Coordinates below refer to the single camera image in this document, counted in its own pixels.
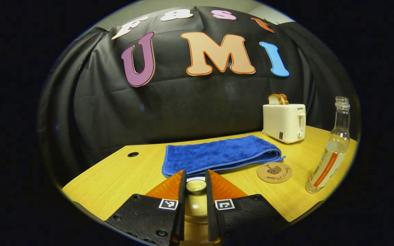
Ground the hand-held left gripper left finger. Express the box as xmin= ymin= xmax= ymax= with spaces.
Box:
xmin=105 ymin=170 xmax=187 ymax=246

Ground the black backdrop cloth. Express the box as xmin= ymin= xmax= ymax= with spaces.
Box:
xmin=37 ymin=6 xmax=360 ymax=188

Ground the white toaster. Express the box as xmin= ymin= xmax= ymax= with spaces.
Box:
xmin=262 ymin=104 xmax=306 ymax=144

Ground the blue towel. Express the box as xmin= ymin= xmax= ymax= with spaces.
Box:
xmin=162 ymin=135 xmax=286 ymax=178

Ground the clear water bottle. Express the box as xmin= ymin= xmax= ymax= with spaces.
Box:
xmin=305 ymin=97 xmax=351 ymax=194

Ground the yellow teacup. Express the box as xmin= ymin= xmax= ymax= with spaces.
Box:
xmin=184 ymin=214 xmax=209 ymax=225

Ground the round cork coaster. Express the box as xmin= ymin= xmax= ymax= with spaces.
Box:
xmin=257 ymin=162 xmax=293 ymax=184

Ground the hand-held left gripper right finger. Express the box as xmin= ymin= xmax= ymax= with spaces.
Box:
xmin=205 ymin=169 xmax=288 ymax=246

